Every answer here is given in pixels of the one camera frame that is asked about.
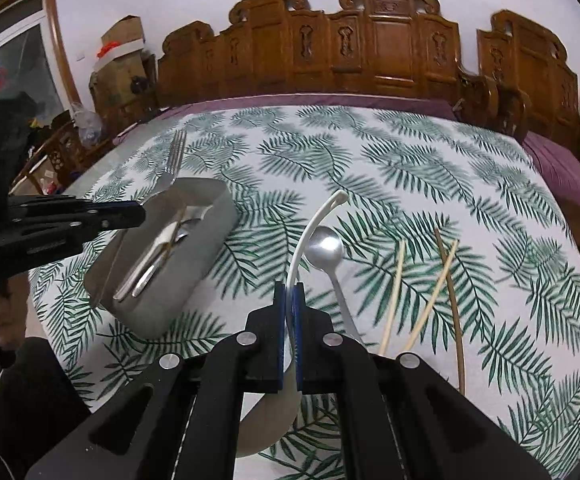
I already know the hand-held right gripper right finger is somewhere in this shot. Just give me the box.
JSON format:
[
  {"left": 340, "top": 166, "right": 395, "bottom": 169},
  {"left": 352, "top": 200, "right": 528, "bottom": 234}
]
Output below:
[{"left": 292, "top": 282, "right": 553, "bottom": 480}]

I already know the wood framed window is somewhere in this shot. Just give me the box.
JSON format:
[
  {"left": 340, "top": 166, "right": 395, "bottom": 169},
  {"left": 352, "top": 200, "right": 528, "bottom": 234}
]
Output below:
[{"left": 0, "top": 0, "right": 83, "bottom": 126}]

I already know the dark brown chopstick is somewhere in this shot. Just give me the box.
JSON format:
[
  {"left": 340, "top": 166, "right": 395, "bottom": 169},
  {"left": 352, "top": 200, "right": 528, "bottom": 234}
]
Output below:
[{"left": 434, "top": 227, "right": 466, "bottom": 396}]

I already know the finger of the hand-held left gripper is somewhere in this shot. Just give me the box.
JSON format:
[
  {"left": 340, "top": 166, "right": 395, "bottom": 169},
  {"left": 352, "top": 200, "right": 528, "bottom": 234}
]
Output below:
[
  {"left": 9, "top": 196, "right": 147, "bottom": 217},
  {"left": 70, "top": 211, "right": 147, "bottom": 257}
]

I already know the large cardboard box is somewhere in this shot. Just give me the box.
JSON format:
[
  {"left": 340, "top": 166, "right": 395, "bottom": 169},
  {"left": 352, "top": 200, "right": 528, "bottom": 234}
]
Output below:
[{"left": 89, "top": 55, "right": 158, "bottom": 121}]

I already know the person's left hand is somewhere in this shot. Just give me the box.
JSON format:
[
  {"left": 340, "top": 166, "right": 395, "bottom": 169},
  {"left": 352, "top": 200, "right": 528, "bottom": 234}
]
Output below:
[{"left": 0, "top": 277, "right": 30, "bottom": 352}]

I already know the flat white box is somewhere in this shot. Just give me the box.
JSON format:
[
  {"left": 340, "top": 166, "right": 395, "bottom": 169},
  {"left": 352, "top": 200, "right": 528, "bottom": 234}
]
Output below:
[{"left": 92, "top": 40, "right": 145, "bottom": 73}]

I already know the carved wooden sofa bench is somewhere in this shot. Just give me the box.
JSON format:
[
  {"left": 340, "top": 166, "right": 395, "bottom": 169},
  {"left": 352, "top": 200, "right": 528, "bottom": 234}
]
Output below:
[{"left": 156, "top": 0, "right": 500, "bottom": 128}]

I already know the carved wooden armchair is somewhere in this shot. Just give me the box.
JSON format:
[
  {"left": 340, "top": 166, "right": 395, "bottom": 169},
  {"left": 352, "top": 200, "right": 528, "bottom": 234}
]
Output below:
[{"left": 477, "top": 9, "right": 580, "bottom": 266}]

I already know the metal spoon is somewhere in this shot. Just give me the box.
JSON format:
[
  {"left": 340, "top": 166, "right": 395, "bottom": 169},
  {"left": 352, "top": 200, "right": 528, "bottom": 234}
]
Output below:
[{"left": 304, "top": 226, "right": 365, "bottom": 348}]

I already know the leaf print tablecloth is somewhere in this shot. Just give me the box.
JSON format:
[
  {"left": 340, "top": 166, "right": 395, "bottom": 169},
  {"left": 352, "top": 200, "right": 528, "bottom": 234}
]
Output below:
[{"left": 27, "top": 105, "right": 580, "bottom": 480}]

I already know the crumpled plastic bag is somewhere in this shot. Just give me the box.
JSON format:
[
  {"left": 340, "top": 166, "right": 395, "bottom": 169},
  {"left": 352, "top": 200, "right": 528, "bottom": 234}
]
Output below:
[{"left": 72, "top": 102, "right": 108, "bottom": 148}]

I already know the square purple seat cushion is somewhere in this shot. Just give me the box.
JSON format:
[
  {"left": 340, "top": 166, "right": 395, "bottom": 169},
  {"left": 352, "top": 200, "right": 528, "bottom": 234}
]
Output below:
[{"left": 522, "top": 130, "right": 580, "bottom": 221}]

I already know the rectangular metal tray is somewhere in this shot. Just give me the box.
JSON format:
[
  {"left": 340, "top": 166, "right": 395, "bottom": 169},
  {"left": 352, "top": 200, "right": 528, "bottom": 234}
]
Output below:
[{"left": 84, "top": 177, "right": 238, "bottom": 339}]

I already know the light wooden chopstick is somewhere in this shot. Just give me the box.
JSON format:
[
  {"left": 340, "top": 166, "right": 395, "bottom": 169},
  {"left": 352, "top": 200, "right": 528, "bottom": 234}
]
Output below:
[
  {"left": 379, "top": 240, "right": 407, "bottom": 353},
  {"left": 402, "top": 239, "right": 459, "bottom": 353}
]

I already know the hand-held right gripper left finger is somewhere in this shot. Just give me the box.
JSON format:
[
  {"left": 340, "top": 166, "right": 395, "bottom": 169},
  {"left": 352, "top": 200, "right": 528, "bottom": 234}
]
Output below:
[{"left": 25, "top": 282, "right": 293, "bottom": 480}]

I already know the white plastic spoon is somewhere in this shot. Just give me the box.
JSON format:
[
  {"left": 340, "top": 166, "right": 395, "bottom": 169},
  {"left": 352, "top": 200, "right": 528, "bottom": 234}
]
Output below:
[{"left": 235, "top": 189, "right": 348, "bottom": 458}]

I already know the metal fork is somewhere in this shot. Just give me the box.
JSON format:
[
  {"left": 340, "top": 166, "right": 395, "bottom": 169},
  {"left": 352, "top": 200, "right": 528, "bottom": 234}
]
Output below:
[{"left": 139, "top": 131, "right": 188, "bottom": 206}]

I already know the wooden side chair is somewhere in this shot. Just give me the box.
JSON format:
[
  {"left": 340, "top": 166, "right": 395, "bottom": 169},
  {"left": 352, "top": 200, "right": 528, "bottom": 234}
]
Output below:
[{"left": 12, "top": 120, "right": 116, "bottom": 196}]

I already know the small cardboard box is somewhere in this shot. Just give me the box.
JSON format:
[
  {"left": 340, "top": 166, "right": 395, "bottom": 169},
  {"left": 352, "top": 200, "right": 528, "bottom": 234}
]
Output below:
[{"left": 101, "top": 16, "right": 145, "bottom": 53}]

